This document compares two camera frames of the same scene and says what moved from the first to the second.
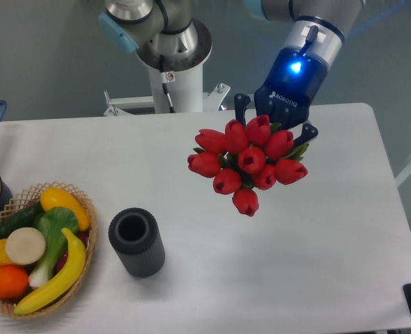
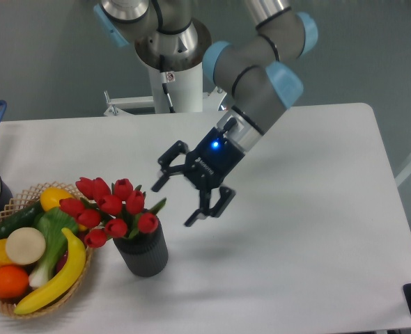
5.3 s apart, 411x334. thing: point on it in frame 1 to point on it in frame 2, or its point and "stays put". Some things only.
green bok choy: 53,223 stays put
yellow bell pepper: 53,197 stays put
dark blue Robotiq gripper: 291,86 to 213,158
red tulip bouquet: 246,157 to 106,211
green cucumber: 25,218 stays put
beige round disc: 25,245 stays put
